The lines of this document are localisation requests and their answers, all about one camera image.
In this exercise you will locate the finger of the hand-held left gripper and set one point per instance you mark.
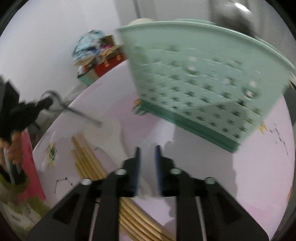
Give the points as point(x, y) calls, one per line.
point(44, 105)

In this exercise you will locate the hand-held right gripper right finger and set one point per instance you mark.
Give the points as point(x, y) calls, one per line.
point(158, 169)

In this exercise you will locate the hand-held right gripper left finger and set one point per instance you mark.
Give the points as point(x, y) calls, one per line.
point(138, 169)

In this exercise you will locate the metal spoon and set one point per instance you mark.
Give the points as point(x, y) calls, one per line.
point(78, 113)

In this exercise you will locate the pile of bamboo chopsticks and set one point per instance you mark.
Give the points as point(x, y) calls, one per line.
point(87, 160)

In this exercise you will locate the green star-perforated utensil basket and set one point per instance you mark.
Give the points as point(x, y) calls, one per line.
point(196, 76)

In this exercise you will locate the person's left hand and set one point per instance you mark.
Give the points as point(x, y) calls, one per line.
point(17, 148)

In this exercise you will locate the teal paper box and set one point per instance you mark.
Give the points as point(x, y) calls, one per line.
point(89, 77)

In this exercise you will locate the pile of patterned clothes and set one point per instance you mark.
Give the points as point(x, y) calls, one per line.
point(86, 44)

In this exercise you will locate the red paper gift bag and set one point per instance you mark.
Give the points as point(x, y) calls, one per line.
point(108, 66)

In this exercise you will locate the open cardboard box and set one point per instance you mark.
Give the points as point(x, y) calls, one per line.
point(111, 49)

